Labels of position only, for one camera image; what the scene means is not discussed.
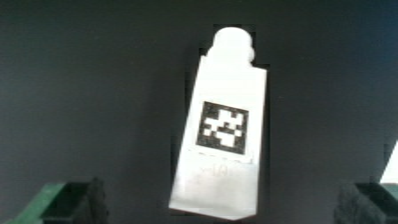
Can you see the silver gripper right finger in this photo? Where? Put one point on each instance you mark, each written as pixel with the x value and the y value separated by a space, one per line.
pixel 367 203

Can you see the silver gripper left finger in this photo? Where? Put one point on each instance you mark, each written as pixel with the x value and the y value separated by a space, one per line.
pixel 67 204

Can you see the white table leg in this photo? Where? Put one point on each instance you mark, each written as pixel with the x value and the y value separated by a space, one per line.
pixel 218 171

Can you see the paper sheet with markers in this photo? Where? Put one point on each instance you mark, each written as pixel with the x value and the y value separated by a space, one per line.
pixel 390 175

